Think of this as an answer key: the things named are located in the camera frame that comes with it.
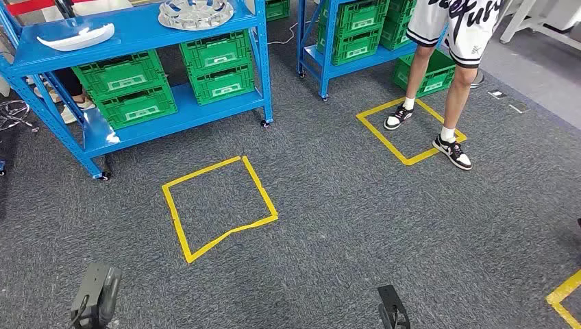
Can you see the black stanchion post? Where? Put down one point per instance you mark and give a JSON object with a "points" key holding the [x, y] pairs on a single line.
{"points": [[65, 7]]}

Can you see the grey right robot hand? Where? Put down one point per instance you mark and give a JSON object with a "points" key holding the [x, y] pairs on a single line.
{"points": [[392, 308]]}

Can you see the silver wheel hubcap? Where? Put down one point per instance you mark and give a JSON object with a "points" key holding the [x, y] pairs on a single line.
{"points": [[195, 18]]}

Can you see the yellow floor tape square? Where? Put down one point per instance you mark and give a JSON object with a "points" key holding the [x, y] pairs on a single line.
{"points": [[260, 187]]}

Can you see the red barrier belt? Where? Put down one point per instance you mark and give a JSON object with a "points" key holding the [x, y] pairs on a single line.
{"points": [[27, 7]]}

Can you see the white desk frame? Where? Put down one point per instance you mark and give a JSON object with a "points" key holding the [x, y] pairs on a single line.
{"points": [[519, 18]]}

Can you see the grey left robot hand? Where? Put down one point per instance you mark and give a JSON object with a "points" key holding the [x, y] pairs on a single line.
{"points": [[93, 290]]}

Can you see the white curved plastic car part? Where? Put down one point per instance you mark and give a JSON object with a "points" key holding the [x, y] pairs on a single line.
{"points": [[77, 40]]}

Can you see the metal floor socket plate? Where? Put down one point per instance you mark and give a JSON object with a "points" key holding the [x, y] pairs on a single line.
{"points": [[497, 94], [519, 107]]}

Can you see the blue metal shelf rack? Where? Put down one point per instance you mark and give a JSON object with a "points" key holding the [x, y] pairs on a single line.
{"points": [[314, 53], [136, 36]]}

